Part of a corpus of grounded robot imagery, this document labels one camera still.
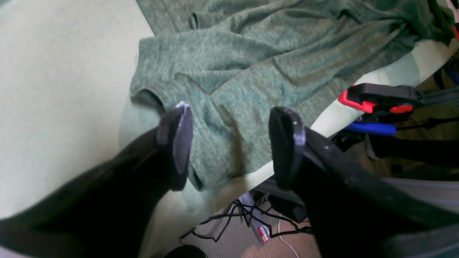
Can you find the blue orange clamp at left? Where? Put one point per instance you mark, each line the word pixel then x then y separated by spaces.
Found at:
pixel 384 105

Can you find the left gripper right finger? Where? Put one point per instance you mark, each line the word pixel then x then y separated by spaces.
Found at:
pixel 353 213

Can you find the green T-shirt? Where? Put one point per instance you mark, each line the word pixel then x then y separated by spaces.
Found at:
pixel 233 60

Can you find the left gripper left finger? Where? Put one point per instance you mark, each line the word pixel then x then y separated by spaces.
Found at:
pixel 105 212

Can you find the white power strip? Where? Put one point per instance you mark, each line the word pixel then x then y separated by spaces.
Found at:
pixel 253 217

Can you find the light green table cloth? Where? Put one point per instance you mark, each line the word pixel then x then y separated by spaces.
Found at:
pixel 66 67

